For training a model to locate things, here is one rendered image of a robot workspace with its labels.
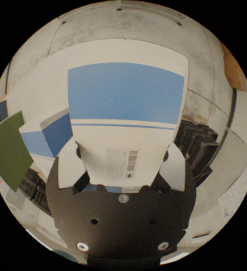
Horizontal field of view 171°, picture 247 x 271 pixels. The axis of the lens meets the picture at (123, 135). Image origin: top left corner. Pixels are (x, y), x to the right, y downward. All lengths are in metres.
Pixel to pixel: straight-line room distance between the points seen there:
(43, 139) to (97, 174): 0.11
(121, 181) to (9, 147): 0.40
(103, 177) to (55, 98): 0.20
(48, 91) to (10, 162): 0.31
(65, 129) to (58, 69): 0.15
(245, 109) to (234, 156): 1.06
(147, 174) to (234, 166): 2.50
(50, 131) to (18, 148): 0.29
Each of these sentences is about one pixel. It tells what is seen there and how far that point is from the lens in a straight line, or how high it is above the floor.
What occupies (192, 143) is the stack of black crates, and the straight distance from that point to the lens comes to 0.68.
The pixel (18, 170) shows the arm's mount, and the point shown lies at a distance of 0.45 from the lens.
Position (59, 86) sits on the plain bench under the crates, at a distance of 0.23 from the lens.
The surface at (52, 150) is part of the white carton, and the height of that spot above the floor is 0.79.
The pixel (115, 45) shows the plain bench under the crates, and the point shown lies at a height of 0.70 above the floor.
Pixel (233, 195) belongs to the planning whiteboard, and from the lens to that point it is 2.74.
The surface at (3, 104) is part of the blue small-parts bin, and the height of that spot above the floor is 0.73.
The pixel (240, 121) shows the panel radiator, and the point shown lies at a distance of 2.44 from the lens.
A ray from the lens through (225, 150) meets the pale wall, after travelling 2.63.
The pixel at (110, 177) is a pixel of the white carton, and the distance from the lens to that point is 0.15.
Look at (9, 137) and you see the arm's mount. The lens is 0.41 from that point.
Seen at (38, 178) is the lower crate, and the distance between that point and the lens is 0.68.
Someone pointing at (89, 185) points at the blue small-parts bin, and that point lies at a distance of 0.30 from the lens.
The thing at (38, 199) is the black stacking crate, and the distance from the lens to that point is 0.60.
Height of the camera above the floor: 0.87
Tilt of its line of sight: 60 degrees down
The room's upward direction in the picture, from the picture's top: 180 degrees clockwise
